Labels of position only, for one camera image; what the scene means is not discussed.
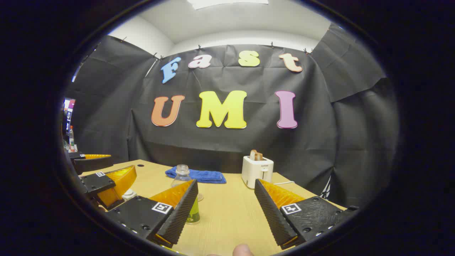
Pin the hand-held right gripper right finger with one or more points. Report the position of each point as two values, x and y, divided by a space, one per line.
270 213

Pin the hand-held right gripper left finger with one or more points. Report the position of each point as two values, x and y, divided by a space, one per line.
185 209

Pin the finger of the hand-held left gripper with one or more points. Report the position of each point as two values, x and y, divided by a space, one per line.
92 163
96 183

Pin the round cork coaster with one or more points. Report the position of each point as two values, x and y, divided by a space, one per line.
200 197

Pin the green label water bottle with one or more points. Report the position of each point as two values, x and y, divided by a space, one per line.
182 174

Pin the white square teacup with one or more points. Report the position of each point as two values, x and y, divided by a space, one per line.
128 197

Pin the red cap plastic bottle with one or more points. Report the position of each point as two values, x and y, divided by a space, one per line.
71 138

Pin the blue towel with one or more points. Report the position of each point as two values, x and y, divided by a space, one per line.
206 175

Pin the white toaster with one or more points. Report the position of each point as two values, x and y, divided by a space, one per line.
254 170

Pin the computer monitor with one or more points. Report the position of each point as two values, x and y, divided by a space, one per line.
68 113

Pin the bread slice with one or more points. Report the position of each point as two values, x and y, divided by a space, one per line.
256 155

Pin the black backdrop cloth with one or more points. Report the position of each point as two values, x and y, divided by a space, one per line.
249 145

